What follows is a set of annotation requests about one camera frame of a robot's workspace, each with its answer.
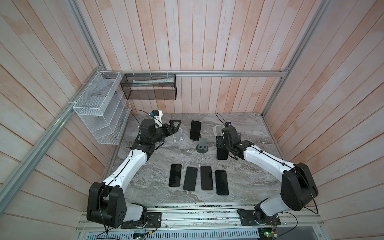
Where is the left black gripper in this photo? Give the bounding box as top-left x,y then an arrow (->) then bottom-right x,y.
150,120 -> 182,143

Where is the reflective black phone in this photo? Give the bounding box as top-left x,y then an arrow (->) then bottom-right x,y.
216,148 -> 228,160

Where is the white folding phone stand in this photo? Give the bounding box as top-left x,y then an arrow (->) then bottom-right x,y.
173,128 -> 183,142

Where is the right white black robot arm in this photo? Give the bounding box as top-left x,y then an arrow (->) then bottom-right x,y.
221,122 -> 319,225

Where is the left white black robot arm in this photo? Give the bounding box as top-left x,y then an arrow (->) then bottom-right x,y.
87,119 -> 182,228

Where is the dark round centre stand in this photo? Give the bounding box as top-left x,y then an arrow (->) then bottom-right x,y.
196,138 -> 208,154

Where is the black wire mesh basket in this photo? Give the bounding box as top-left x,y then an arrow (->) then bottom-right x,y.
120,73 -> 178,101

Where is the white wire mesh shelf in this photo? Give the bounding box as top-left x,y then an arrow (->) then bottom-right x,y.
73,71 -> 132,145

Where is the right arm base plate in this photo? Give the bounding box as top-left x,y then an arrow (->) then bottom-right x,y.
237,209 -> 281,226

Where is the aluminium front rail frame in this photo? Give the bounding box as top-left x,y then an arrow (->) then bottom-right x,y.
75,203 -> 331,240

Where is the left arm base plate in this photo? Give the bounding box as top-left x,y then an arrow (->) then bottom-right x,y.
120,212 -> 162,230

